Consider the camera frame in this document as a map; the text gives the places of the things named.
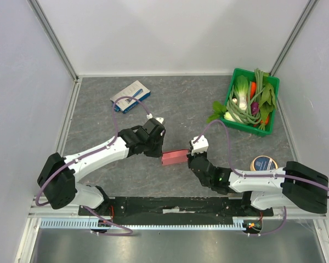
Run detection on pink paper box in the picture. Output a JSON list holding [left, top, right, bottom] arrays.
[[161, 149, 188, 166]]

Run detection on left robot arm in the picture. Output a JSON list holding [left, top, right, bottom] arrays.
[[37, 117, 165, 210]]

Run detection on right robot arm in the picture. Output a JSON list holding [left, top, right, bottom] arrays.
[[187, 152, 328, 214]]

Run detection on blue razor box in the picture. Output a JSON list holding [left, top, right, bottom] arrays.
[[110, 81, 151, 113]]

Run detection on toy green beans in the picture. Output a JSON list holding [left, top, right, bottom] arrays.
[[225, 68, 268, 126]]

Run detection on toy bok choy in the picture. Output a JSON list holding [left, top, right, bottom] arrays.
[[206, 76, 249, 124]]

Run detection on toy carrot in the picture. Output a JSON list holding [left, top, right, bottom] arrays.
[[250, 82, 257, 99]]

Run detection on masking tape roll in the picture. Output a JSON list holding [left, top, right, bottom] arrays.
[[250, 155, 278, 171]]

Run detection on toy spinach leaf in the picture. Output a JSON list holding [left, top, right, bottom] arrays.
[[258, 83, 276, 122]]

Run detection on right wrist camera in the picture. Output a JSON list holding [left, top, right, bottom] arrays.
[[190, 135, 209, 156]]

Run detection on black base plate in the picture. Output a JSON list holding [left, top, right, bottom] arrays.
[[94, 197, 274, 226]]

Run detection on slotted cable duct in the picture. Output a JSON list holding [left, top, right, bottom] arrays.
[[39, 218, 252, 231]]

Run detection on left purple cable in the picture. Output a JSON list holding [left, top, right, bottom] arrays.
[[35, 96, 153, 236]]

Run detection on purple cable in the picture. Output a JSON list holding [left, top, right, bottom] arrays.
[[35, 96, 153, 236], [194, 119, 329, 237]]

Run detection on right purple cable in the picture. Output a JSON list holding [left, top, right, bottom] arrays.
[[194, 119, 329, 237]]

